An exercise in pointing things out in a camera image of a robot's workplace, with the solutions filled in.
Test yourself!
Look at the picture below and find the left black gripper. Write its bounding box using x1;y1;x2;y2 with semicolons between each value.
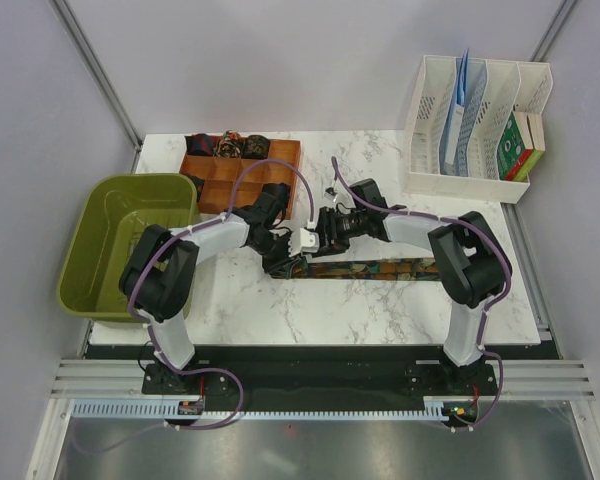
249;232;301;281

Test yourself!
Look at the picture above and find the floral brown green tie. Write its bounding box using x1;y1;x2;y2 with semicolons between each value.
268;257;441;281

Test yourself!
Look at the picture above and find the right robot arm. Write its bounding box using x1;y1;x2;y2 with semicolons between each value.
312;179;513;394

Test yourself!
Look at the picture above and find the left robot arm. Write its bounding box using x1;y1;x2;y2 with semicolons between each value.
119;183;294;393

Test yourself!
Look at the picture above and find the wooden compartment tray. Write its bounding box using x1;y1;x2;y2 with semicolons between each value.
179;134;301;220

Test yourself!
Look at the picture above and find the rolled dark gold tie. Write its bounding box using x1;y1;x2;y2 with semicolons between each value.
241;134;270;160

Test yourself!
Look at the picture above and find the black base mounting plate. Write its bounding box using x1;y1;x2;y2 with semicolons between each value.
142;346;497;411

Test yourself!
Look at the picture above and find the rolled multicolour patterned tie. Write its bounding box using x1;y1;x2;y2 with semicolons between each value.
214;130;244;158

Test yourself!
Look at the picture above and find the rolled navy red tie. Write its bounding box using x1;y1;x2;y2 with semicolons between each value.
185;133;215;157

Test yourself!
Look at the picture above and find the blue paper folder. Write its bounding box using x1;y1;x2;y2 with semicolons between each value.
439;50;488;177

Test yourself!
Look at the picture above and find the olive green plastic basket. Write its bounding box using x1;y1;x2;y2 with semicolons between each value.
57;173;200;323

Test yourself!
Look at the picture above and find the white plastic file organizer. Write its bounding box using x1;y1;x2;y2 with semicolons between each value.
401;55;553;204

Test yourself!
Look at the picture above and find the green white book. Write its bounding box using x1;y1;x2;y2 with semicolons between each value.
496;111;534;181

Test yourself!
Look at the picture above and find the red spine book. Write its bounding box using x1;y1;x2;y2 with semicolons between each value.
513;113;546;182

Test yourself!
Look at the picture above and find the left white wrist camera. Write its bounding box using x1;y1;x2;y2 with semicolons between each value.
289;228;320;256

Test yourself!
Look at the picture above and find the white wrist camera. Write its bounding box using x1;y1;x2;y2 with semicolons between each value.
289;228;320;256
324;187;340;204

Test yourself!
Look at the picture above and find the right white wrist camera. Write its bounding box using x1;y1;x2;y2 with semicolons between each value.
324;187;340;204

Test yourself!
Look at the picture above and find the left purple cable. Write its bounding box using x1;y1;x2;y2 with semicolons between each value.
69;158;317;454

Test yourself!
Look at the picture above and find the purple cable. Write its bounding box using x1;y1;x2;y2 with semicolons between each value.
69;158;317;454
332;155;512;434

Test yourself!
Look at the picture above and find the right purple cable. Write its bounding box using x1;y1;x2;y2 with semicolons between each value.
332;155;512;434

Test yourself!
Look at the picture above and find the white slotted cable duct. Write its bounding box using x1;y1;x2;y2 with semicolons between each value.
72;399;475;421

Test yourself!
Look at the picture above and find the aluminium rail frame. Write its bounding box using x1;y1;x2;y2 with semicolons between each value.
26;358;595;479

